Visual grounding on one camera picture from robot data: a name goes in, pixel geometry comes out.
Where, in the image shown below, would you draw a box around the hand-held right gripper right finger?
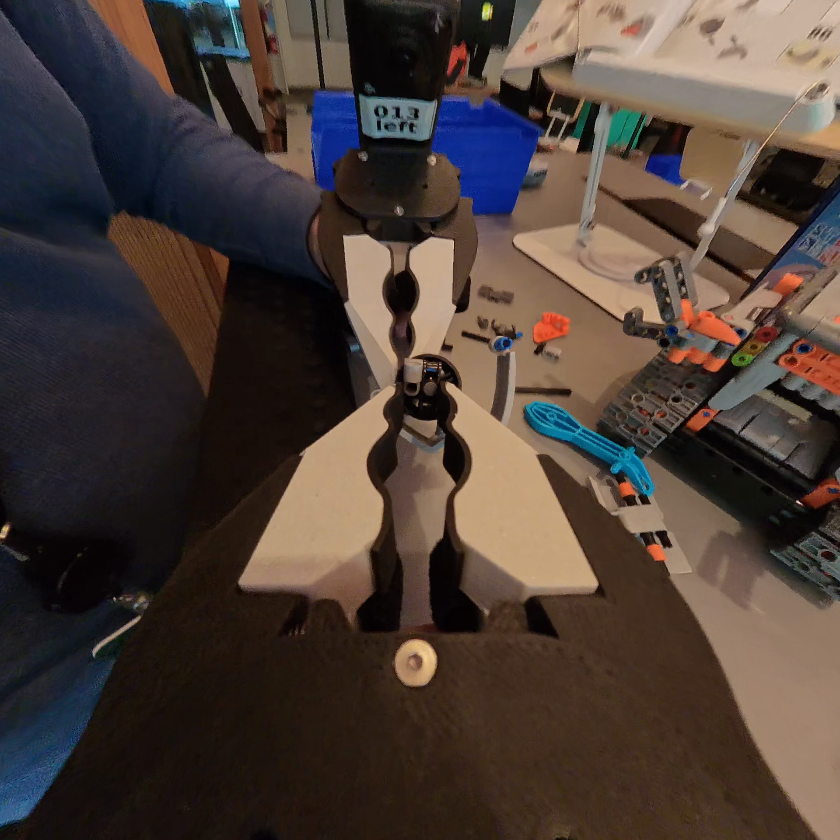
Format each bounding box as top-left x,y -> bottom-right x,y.
428,386 -> 601,634

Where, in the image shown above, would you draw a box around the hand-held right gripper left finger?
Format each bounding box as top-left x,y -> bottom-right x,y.
237,386 -> 411,634

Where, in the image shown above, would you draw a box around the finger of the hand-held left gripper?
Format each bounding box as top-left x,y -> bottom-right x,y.
343,235 -> 403,395
403,236 -> 457,363

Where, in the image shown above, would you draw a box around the blue plastic separator tool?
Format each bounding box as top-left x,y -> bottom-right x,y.
524,402 -> 656,498

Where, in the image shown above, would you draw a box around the blue storage bin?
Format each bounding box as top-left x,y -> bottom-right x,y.
311,91 -> 542,216

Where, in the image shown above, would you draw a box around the grey flap assembly orange bushes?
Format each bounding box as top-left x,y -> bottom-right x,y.
587,474 -> 691,576

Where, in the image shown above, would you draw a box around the black studded panel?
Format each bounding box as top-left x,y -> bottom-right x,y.
157,262 -> 368,592

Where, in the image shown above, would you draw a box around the white book stand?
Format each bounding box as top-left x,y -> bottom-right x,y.
513,49 -> 840,324

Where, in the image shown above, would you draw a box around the grey orange tracked toy robot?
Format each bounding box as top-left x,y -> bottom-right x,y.
597,252 -> 840,601

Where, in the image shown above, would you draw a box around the person's torso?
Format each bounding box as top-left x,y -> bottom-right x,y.
0,0 -> 211,831

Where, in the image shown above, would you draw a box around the instruction booklet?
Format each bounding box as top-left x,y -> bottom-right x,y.
502,0 -> 840,73

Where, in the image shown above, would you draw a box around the robot kit box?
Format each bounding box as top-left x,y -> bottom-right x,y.
745,190 -> 840,309

